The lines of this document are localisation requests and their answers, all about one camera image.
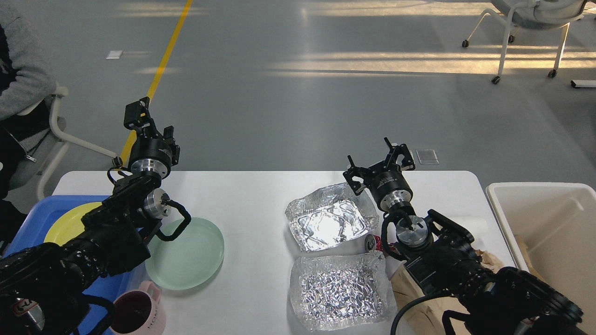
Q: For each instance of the crushed red soda can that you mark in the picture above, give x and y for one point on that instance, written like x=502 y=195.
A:
x=373 y=242

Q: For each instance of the light green plate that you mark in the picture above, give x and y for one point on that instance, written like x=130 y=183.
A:
x=188 y=261

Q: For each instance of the aluminium foil tray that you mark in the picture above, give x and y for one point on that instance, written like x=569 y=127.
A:
x=337 y=292
x=329 y=216

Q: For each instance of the white bar on floor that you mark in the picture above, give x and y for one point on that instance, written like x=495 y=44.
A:
x=581 y=83

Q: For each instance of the upper aluminium foil tray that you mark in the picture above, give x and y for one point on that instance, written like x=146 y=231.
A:
x=329 y=216

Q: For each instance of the yellow plate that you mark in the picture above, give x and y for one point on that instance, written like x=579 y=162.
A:
x=69 y=225

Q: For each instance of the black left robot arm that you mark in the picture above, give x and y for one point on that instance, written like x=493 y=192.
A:
x=157 y=215

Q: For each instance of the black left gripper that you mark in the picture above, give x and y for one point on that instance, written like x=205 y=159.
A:
x=153 y=151

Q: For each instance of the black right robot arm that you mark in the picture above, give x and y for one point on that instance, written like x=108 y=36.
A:
x=437 y=254

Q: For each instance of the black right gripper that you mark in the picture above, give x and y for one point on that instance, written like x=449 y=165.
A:
x=385 y=180

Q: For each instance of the white chair at left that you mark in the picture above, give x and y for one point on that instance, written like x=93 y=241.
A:
x=52 y=149

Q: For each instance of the pink mug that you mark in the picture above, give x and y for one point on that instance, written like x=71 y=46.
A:
x=139 y=312

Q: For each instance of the lower aluminium foil tray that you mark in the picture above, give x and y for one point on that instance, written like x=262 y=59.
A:
x=337 y=292

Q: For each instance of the brown paper bag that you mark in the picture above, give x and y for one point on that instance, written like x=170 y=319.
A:
x=424 y=318

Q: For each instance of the white plastic bin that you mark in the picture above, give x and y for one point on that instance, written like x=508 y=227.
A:
x=550 y=228

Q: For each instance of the person in grey sweater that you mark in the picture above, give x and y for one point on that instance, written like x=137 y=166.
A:
x=26 y=80

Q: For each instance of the white office chair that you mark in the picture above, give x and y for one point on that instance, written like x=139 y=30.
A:
x=515 y=15

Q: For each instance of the blue plastic tray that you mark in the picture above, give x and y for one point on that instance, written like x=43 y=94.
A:
x=42 y=287

